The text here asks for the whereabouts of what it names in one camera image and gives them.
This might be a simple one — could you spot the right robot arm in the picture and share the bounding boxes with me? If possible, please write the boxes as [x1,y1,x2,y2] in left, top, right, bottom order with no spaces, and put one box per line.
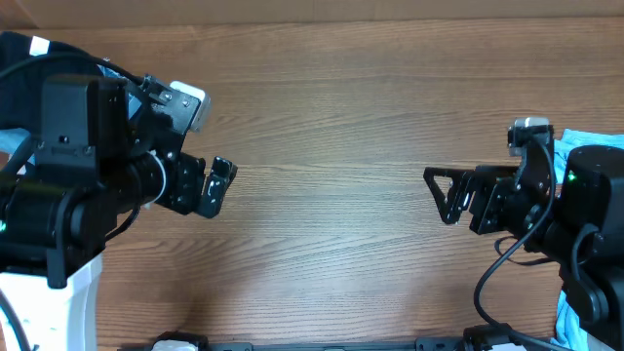
[423,141,623,350]

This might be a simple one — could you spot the black t-shirt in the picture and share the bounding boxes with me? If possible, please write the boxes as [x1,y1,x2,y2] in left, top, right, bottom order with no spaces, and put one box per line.
[1,31,102,134]

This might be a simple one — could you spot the light blue crumpled shirt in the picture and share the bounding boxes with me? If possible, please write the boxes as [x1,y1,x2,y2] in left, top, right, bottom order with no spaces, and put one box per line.
[551,129,623,351]

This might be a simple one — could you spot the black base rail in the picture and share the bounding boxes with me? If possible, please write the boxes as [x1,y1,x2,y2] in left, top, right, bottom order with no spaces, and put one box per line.
[117,331,525,351]

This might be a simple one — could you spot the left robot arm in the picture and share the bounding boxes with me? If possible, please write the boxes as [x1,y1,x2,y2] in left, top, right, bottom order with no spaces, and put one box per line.
[1,74,237,350]

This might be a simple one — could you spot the blue denim shorts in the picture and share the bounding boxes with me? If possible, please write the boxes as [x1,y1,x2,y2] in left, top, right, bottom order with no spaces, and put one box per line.
[0,65,141,155]

